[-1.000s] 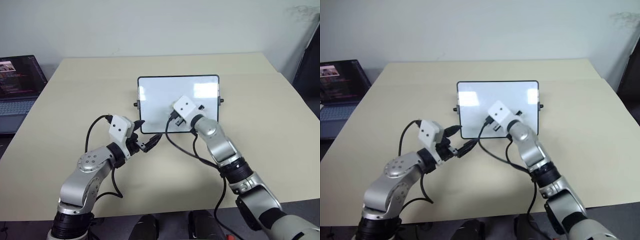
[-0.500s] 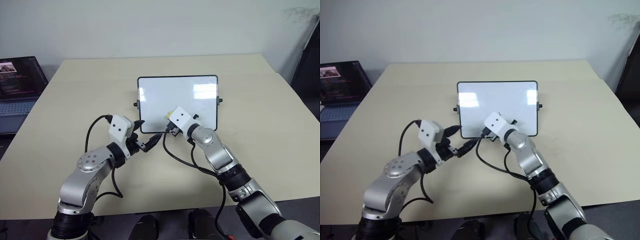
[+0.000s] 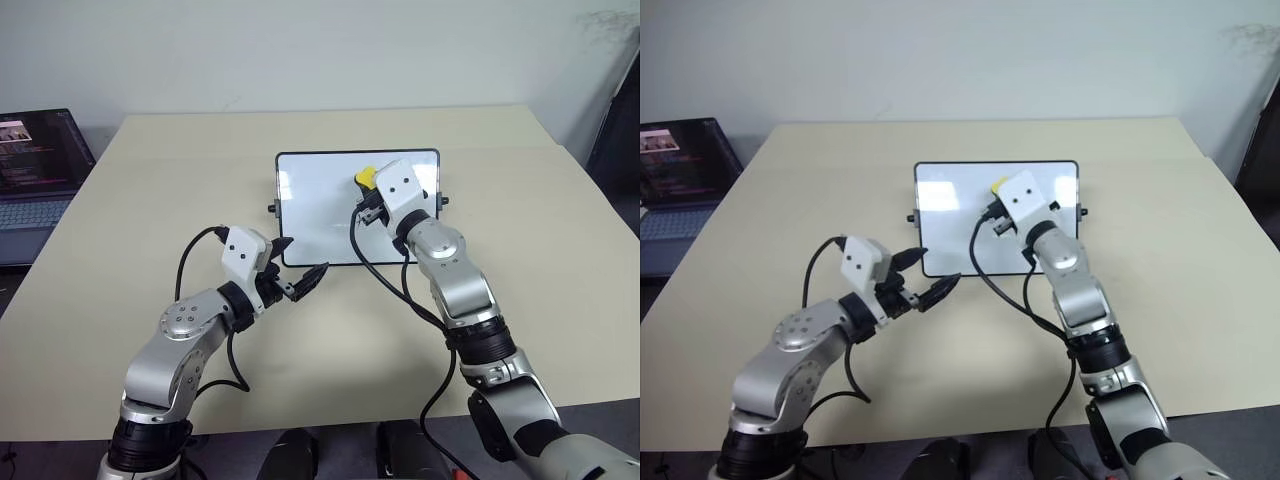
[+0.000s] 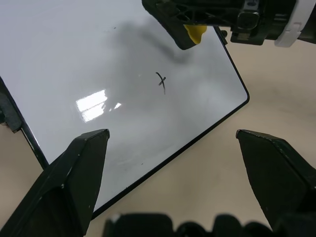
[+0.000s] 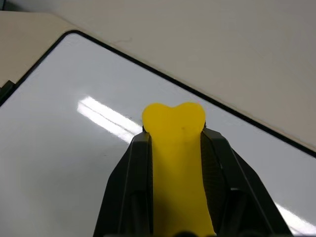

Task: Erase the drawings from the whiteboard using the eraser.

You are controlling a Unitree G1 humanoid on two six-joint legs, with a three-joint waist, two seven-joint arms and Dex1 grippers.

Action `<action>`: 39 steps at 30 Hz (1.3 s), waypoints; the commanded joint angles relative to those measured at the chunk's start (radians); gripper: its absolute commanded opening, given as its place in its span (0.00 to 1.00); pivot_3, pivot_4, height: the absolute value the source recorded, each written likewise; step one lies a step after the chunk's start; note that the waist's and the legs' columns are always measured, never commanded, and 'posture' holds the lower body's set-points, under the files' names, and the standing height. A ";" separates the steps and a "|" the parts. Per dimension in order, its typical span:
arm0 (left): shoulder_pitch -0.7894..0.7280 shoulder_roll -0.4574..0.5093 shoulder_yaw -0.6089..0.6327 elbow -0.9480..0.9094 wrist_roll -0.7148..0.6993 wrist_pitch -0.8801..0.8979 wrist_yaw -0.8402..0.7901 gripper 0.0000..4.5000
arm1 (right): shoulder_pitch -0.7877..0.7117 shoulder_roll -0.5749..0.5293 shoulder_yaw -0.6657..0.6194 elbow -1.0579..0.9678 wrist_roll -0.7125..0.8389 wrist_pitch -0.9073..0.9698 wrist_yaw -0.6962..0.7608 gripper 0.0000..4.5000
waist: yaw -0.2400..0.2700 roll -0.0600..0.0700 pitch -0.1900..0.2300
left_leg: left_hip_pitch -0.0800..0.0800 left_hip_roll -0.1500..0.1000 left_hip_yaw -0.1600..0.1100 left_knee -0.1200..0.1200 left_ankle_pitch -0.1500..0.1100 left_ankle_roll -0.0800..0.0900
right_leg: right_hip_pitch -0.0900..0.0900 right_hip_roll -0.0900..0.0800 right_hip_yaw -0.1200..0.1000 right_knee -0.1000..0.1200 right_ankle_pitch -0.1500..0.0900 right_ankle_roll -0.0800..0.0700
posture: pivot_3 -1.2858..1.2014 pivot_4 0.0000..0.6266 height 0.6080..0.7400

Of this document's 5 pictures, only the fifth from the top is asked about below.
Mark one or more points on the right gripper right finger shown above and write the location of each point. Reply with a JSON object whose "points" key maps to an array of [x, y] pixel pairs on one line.
{"points": [[237, 192]]}

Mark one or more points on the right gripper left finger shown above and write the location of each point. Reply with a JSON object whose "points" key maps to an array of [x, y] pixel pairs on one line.
{"points": [[128, 185]]}

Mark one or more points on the yellow and black eraser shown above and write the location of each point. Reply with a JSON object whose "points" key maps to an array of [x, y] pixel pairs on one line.
{"points": [[177, 160]]}

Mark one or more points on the black-framed tabletop whiteboard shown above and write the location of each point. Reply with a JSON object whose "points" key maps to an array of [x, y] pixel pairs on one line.
{"points": [[61, 123]]}

